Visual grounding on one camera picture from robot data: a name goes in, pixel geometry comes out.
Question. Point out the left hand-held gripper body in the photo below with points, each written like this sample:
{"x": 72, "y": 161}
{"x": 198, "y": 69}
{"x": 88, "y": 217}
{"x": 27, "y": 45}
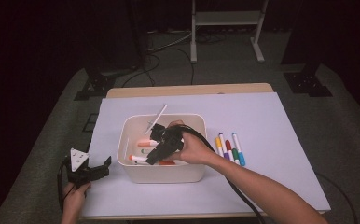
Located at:
{"x": 78, "y": 177}

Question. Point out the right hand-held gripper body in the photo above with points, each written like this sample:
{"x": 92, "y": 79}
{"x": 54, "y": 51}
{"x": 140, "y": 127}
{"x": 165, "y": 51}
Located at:
{"x": 170, "y": 140}

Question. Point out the green cap marker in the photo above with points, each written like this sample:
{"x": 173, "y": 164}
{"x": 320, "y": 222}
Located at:
{"x": 144, "y": 151}
{"x": 235, "y": 154}

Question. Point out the peach cap marker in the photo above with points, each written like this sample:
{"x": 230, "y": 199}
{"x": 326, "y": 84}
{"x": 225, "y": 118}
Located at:
{"x": 145, "y": 143}

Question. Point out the orange cap marker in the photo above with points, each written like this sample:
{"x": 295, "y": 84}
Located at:
{"x": 137, "y": 158}

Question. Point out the white plastic bin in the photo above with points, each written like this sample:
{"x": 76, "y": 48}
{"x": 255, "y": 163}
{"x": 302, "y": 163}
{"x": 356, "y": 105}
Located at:
{"x": 162, "y": 174}

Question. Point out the yellow cap marker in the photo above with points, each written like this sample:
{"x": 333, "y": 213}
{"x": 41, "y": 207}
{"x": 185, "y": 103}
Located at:
{"x": 218, "y": 144}

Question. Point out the purple cap marker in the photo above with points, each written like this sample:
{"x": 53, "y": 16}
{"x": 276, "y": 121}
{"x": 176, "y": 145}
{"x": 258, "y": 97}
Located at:
{"x": 222, "y": 141}

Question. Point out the red cap marker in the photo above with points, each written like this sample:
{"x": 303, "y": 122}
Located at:
{"x": 228, "y": 145}

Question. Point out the person's left hand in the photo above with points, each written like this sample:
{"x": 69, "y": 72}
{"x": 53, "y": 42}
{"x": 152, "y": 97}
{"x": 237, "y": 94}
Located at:
{"x": 73, "y": 200}

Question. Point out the person's right hand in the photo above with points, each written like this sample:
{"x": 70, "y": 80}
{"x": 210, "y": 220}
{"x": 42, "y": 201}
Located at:
{"x": 196, "y": 151}

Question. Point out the pale lavender table mat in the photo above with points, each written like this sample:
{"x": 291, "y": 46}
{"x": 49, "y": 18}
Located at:
{"x": 122, "y": 104}

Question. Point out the black stand base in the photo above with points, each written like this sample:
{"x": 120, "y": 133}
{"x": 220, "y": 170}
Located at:
{"x": 95, "y": 84}
{"x": 307, "y": 84}

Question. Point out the white metal stand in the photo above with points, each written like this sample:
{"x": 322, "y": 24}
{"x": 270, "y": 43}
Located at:
{"x": 193, "y": 46}

